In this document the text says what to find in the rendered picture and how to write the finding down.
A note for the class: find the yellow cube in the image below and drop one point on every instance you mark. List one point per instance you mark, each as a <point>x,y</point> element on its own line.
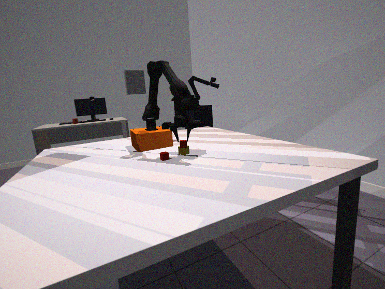
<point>183,151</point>

